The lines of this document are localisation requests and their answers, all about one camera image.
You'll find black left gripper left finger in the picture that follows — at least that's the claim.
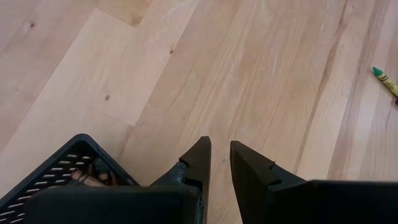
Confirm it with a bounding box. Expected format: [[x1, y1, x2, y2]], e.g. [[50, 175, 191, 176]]
[[150, 136, 213, 224]]

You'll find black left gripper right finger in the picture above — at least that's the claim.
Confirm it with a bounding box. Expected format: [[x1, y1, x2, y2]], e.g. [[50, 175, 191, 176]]
[[229, 140, 308, 224]]

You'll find yellow-green crayon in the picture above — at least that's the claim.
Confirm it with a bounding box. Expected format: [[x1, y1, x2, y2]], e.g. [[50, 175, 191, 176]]
[[372, 66, 398, 99]]

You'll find black plastic basket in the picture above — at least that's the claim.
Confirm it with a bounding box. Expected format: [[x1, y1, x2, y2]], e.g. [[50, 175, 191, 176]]
[[0, 133, 140, 224]]

